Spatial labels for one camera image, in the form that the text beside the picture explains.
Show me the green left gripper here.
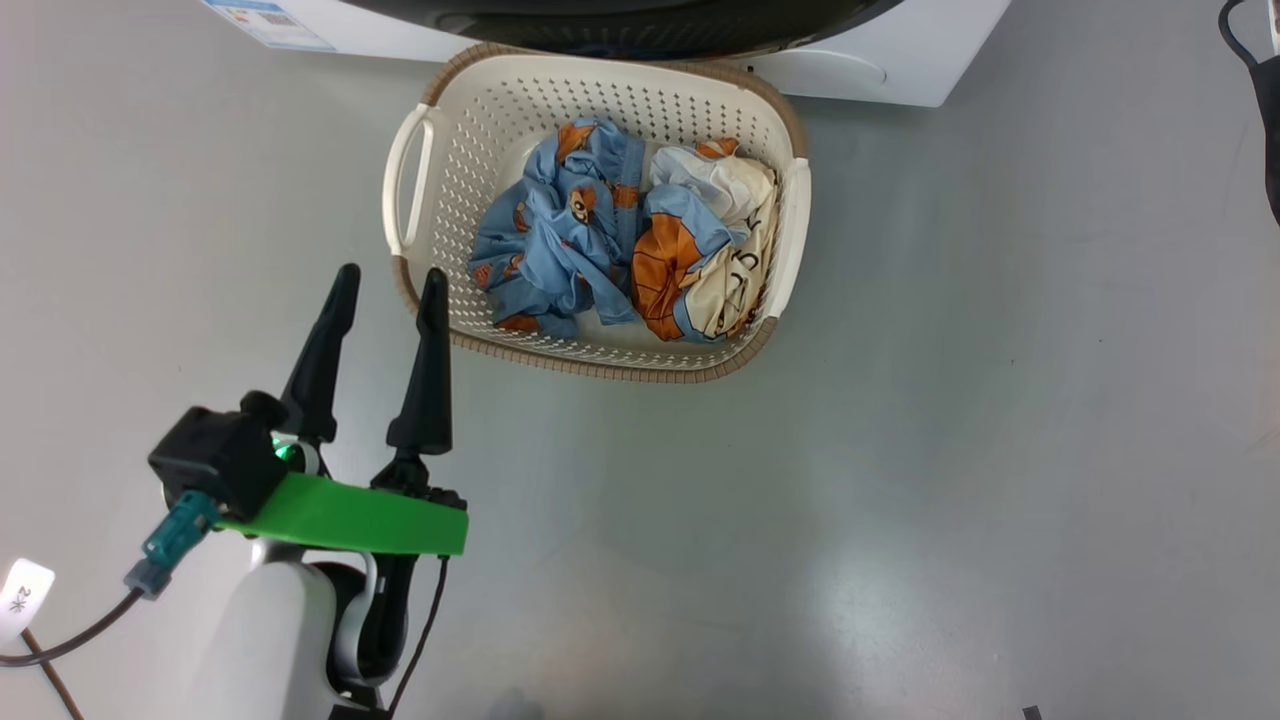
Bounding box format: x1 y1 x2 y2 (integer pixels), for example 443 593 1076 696
219 263 470 557

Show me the blue bear print garment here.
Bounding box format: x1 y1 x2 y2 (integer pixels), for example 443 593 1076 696
467 117 648 339

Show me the orange cream blue garment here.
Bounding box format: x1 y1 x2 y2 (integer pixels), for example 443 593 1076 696
629 137 780 344

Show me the black glass washing machine door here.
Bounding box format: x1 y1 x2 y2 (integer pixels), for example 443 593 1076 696
340 0 907 62

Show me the cream perforated laundry basket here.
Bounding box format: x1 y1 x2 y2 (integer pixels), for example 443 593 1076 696
382 42 813 384

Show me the white front-load washing machine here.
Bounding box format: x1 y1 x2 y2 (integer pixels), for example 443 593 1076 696
200 0 1013 108

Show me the blue energy label sticker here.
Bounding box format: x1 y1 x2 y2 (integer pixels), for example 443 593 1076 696
203 0 337 53

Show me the round white filter cover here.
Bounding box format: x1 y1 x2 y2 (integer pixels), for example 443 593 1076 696
748 47 890 100

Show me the teal left camera connector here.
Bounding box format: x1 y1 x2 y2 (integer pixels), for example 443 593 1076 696
124 489 218 601

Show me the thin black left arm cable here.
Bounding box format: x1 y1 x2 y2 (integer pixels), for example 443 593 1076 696
388 555 452 718

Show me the black left camera cable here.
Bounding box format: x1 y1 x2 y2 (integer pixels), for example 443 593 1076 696
0 588 147 668

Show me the white cable tag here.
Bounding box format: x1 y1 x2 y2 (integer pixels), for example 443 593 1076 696
0 558 57 647

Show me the black hanging strap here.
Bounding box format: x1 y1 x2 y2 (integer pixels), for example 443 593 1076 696
1217 0 1280 228

